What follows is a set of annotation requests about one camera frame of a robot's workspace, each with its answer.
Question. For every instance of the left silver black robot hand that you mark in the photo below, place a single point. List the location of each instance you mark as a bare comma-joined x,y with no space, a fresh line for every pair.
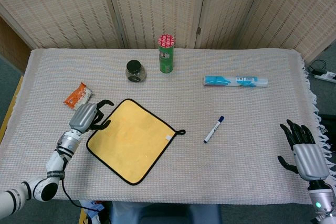
82,117

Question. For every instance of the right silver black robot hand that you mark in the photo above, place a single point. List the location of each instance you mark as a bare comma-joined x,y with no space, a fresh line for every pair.
311,161

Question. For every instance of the yellow and dark cloth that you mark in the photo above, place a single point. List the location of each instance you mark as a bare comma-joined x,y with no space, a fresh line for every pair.
131,140

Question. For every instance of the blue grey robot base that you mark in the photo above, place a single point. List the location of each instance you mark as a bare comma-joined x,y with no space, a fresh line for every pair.
162,213

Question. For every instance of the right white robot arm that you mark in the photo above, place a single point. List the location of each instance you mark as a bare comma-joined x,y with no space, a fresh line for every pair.
319,197

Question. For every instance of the orange white snack packet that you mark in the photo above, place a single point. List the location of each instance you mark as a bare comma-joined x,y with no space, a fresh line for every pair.
78,96

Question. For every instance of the glass jar with black lid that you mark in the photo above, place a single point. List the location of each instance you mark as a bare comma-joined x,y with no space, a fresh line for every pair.
135,73

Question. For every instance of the white power strip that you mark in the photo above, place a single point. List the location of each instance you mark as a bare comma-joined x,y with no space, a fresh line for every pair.
326,76

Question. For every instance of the white woven tablecloth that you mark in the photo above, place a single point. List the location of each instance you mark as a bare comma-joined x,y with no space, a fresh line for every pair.
210,171

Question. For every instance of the white marker with blue cap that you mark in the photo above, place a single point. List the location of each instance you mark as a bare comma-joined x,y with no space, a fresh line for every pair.
214,129

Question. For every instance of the green cylindrical canister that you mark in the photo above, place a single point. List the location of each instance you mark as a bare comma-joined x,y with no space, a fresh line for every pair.
166,58

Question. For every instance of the woven folding screen panel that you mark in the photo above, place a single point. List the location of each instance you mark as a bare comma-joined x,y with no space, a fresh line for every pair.
302,11
228,6
157,3
65,6

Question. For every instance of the blue plastic wrap roll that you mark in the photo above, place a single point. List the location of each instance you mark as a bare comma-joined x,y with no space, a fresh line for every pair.
231,81

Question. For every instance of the metal screen hinge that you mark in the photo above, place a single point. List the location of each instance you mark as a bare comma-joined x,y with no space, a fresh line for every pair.
198,30

